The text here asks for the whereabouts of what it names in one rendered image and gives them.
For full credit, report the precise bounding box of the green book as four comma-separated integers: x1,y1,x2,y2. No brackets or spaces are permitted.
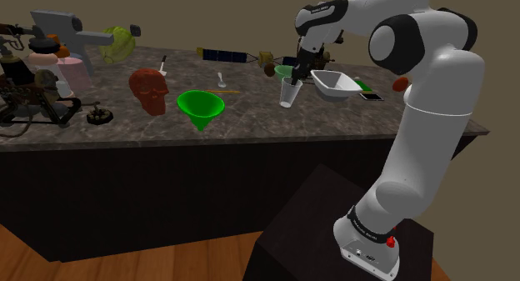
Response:
352,78,373,93

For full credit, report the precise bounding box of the clear plastic cup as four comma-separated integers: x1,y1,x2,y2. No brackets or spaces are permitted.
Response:
279,77,304,108

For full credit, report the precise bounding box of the dark robot stand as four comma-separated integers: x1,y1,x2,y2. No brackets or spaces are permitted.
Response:
242,163,435,281

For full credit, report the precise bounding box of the green funnel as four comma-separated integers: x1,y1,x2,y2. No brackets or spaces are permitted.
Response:
177,90,226,133

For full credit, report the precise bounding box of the white square bowl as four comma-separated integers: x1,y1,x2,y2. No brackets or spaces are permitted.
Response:
310,69,363,103

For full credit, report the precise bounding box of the stacked black orange pink toy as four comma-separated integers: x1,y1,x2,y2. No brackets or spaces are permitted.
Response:
26,26,72,68

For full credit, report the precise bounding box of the red skull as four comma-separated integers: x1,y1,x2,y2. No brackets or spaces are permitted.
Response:
128,68,170,117

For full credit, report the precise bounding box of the small dark round ornament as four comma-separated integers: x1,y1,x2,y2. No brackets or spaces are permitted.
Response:
86,102,115,126

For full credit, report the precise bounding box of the pink cylinder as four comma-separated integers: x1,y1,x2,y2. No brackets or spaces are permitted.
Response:
56,57,94,92

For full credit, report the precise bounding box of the orange-red round fruit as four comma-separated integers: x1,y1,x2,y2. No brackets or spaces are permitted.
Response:
392,77,411,93

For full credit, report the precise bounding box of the green bowl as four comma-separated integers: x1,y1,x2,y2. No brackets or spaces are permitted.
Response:
273,64,300,81

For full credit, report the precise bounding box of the dark rusty machine figure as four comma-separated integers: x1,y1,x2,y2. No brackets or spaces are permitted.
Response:
0,23,83,139

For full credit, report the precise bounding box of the satellite model with blue panels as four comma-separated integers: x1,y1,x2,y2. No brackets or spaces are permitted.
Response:
196,47,300,68

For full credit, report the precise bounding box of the yellow-green cabbage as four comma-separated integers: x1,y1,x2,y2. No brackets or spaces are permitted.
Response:
98,26,137,65

